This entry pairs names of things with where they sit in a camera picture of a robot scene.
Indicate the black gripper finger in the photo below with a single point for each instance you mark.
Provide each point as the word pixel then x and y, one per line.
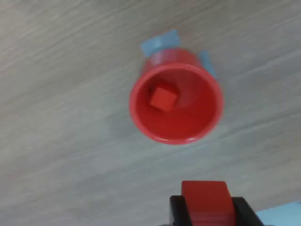
pixel 243 214
pixel 179 212

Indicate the red cube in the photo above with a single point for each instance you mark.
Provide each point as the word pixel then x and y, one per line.
pixel 162 99
pixel 204 200

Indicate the red plastic cup bin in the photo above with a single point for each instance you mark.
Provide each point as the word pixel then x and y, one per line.
pixel 188 129

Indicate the grey tape piece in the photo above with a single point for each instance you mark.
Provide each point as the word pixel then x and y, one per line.
pixel 155 46

